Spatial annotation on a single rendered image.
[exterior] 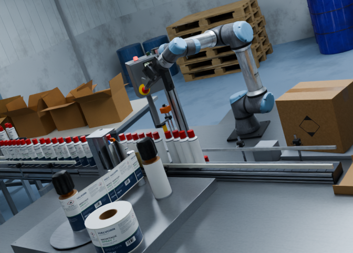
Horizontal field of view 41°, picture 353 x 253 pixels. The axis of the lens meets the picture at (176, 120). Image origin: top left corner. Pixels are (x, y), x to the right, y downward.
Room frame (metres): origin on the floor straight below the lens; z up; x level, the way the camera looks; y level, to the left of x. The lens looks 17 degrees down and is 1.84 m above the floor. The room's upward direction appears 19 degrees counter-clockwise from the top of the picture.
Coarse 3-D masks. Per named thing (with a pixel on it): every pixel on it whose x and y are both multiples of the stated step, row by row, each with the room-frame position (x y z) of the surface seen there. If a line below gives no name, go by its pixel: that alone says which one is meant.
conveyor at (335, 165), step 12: (84, 168) 2.81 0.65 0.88; (96, 168) 2.73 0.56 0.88; (168, 168) 2.36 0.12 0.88; (180, 168) 2.31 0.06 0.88; (204, 168) 2.20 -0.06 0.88; (216, 168) 2.16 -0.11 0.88; (228, 168) 2.11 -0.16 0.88; (240, 168) 2.07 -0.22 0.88; (252, 168) 2.03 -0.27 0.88; (264, 168) 1.98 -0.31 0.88; (276, 168) 1.94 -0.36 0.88; (288, 168) 1.91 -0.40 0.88
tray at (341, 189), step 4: (352, 156) 1.85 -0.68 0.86; (352, 160) 1.86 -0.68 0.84; (352, 164) 1.84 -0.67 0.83; (352, 168) 1.81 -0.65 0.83; (348, 172) 1.79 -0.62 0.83; (352, 172) 1.78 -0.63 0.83; (344, 176) 1.76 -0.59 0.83; (348, 176) 1.75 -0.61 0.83; (352, 176) 1.74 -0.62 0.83; (344, 180) 1.74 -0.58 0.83; (348, 180) 1.73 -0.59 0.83; (352, 180) 1.72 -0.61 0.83; (340, 184) 1.71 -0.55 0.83; (344, 184) 1.70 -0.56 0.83; (348, 184) 1.69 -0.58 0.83; (352, 184) 1.68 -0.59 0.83; (336, 188) 1.66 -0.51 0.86; (340, 188) 1.65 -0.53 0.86; (344, 188) 1.64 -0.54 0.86; (348, 188) 1.63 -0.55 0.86; (352, 188) 1.61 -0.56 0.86; (336, 192) 1.66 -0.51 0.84; (340, 192) 1.65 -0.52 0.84; (344, 192) 1.64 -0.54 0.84; (348, 192) 1.63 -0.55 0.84; (352, 192) 1.62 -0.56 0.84
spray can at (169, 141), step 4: (164, 132) 2.35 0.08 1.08; (168, 132) 2.33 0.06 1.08; (168, 136) 2.33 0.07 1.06; (168, 140) 2.33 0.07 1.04; (172, 140) 2.33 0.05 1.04; (168, 144) 2.33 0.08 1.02; (172, 144) 2.32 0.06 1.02; (168, 148) 2.33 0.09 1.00; (172, 148) 2.32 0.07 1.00; (172, 152) 2.32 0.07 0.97; (176, 152) 2.33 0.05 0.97; (172, 156) 2.33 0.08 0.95; (176, 156) 2.32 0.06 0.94; (172, 160) 2.33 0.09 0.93; (176, 160) 2.32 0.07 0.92
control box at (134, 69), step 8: (144, 56) 2.48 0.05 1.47; (152, 56) 2.43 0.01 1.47; (128, 64) 2.41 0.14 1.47; (136, 64) 2.40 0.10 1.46; (128, 72) 2.48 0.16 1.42; (136, 72) 2.40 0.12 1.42; (136, 80) 2.39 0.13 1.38; (160, 80) 2.42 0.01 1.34; (136, 88) 2.41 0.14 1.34; (152, 88) 2.41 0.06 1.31; (160, 88) 2.42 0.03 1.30; (144, 96) 2.40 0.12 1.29
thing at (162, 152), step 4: (156, 132) 2.39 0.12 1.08; (156, 136) 2.38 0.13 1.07; (156, 140) 2.38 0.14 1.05; (160, 140) 2.38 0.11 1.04; (156, 144) 2.38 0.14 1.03; (160, 144) 2.37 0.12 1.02; (160, 148) 2.37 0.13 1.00; (164, 148) 2.39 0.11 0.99; (160, 152) 2.37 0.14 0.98; (164, 152) 2.38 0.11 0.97; (160, 156) 2.38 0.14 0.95; (164, 156) 2.37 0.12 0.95; (168, 156) 2.39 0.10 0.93; (164, 160) 2.37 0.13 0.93; (168, 160) 2.38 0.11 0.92
